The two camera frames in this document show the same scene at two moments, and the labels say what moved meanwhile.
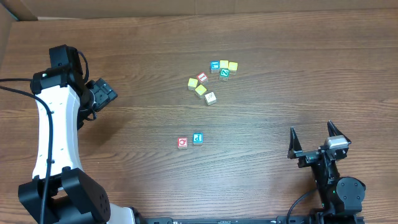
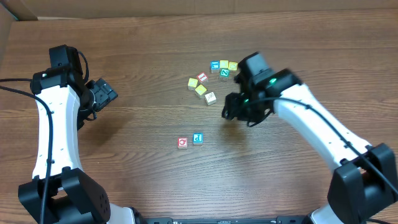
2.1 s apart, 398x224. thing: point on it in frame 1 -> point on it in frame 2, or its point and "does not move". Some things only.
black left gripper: x=103 y=91 does not move
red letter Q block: x=182 y=143 does not move
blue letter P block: x=198 y=138 does not move
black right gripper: x=306 y=156 -> x=234 y=108
